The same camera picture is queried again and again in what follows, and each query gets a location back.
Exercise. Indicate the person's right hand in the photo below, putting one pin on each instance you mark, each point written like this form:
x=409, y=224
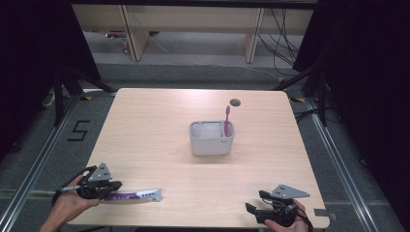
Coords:
x=298, y=222

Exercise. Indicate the grey toothbrush holder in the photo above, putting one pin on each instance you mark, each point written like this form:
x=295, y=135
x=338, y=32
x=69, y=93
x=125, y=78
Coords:
x=211, y=145

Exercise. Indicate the grey tape piece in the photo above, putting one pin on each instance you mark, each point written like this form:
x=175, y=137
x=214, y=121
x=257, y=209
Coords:
x=321, y=212

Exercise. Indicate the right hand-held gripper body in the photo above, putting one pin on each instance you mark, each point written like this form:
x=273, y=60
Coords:
x=283, y=209

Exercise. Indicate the black metal stand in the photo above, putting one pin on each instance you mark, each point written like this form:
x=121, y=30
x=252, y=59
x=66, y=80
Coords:
x=58, y=96
x=322, y=96

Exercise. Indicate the pink toothbrush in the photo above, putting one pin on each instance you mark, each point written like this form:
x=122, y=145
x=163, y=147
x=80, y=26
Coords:
x=227, y=119

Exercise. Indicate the white and purple toothpaste tube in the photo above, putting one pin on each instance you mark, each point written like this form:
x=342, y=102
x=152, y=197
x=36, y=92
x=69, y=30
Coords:
x=141, y=195

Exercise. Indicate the pink item under desk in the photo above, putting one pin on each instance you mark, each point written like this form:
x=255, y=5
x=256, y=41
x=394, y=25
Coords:
x=116, y=34

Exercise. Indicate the white bundle by stand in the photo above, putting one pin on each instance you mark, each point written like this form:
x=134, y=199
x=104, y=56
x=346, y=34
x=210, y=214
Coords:
x=50, y=100

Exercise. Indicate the person's left hand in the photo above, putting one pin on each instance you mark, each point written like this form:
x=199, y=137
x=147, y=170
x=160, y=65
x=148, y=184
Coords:
x=69, y=203

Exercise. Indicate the aluminium floor rail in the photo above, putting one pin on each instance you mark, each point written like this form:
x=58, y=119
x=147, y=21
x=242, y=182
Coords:
x=35, y=167
x=341, y=167

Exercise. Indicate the light wooden desk frame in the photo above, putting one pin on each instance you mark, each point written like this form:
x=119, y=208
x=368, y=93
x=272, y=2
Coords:
x=193, y=19

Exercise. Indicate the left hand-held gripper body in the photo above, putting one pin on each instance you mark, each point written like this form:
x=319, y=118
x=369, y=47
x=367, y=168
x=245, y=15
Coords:
x=96, y=183

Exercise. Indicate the yellow and black tape marker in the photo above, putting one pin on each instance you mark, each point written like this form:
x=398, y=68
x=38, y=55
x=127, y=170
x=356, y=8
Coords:
x=85, y=97

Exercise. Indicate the black curtain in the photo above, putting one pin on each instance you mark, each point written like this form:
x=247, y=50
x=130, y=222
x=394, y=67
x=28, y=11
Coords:
x=370, y=96
x=32, y=64

